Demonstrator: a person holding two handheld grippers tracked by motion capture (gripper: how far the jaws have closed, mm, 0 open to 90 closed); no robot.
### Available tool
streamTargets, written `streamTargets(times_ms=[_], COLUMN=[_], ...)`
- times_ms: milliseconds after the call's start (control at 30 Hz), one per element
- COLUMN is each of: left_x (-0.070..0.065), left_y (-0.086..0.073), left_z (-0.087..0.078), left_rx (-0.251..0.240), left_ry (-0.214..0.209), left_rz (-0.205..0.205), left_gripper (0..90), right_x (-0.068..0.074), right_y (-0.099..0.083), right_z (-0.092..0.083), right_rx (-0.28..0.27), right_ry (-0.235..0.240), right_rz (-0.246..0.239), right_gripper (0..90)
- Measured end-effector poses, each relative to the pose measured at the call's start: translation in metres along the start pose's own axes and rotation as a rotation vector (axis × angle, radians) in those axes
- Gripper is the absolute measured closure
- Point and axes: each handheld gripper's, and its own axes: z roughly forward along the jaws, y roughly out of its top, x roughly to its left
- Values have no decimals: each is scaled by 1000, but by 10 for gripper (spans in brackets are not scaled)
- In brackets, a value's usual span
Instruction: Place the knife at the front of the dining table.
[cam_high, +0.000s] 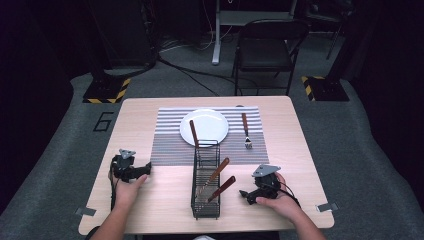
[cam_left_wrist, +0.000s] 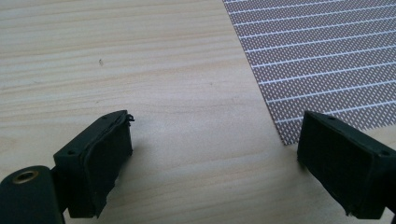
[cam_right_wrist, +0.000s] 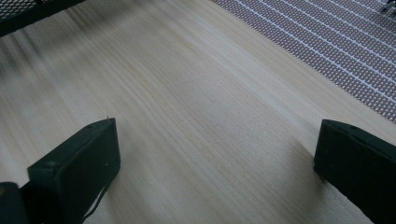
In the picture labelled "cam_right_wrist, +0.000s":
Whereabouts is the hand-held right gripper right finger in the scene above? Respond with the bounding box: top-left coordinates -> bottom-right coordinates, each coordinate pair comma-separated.
313,119 -> 396,224

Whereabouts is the brown woven grid placemat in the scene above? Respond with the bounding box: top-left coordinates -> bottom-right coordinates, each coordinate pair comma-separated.
210,0 -> 396,124

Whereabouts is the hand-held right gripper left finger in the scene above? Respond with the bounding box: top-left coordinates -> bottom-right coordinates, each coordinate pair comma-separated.
19,117 -> 121,224

